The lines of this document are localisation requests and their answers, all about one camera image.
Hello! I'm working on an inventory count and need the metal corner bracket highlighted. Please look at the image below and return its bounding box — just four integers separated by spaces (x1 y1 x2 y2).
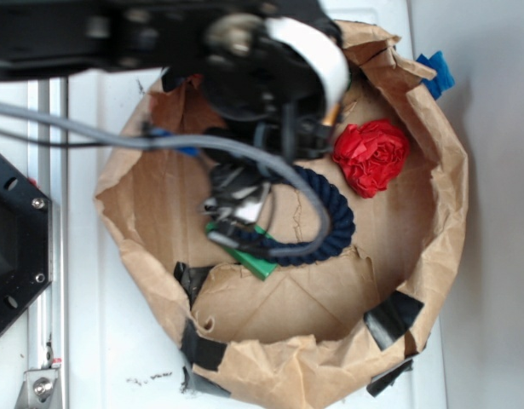
14 368 63 409

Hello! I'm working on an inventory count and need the blue tape piece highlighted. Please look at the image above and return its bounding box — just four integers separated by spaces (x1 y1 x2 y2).
417 50 456 100

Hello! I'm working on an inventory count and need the grey braided cable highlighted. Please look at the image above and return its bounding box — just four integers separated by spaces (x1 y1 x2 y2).
0 101 333 263

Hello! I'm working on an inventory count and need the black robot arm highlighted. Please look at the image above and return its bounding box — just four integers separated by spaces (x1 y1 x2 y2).
0 1 349 160

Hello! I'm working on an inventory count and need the aluminium extrusion rail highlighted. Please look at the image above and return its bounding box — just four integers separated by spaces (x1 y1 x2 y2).
14 78 70 409

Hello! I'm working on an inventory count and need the dark blue rope piece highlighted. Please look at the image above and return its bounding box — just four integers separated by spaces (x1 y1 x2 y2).
204 164 356 268

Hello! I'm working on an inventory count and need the white plastic board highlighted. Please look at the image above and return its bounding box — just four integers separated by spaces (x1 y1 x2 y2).
63 1 447 408

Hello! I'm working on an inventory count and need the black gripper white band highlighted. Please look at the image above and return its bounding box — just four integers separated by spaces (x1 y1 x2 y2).
202 13 349 162

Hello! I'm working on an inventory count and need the brown paper bag tray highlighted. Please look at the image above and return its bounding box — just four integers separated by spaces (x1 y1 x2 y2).
95 21 469 408

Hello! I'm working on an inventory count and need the red crumpled paper ball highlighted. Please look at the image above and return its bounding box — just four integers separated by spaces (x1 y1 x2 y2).
331 119 410 199

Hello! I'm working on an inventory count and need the green rectangular block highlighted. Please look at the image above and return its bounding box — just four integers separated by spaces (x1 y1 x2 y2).
205 222 277 281

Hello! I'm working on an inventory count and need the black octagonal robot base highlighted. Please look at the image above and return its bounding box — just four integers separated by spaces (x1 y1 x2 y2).
0 153 51 337

